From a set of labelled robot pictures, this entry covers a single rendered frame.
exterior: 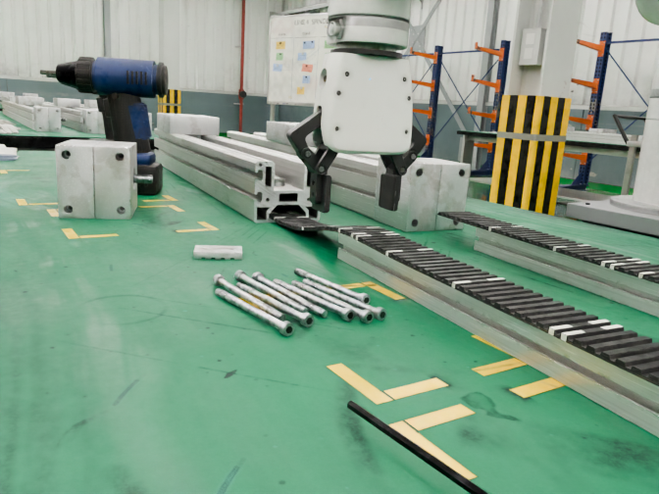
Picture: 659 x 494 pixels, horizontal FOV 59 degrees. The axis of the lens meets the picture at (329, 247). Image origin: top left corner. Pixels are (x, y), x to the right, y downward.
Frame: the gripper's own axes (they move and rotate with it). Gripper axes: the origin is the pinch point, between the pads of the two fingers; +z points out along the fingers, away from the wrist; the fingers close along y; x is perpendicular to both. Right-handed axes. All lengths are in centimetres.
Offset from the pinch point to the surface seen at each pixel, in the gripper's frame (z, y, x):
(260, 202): 3.6, -4.1, 19.7
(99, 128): 4, -9, 207
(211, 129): -3, 4, 77
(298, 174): 0.0, 2.3, 21.7
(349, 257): 5.7, -2.0, -3.2
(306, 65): -56, 242, 580
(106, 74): -13, -21, 47
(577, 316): 3.2, 1.5, -29.7
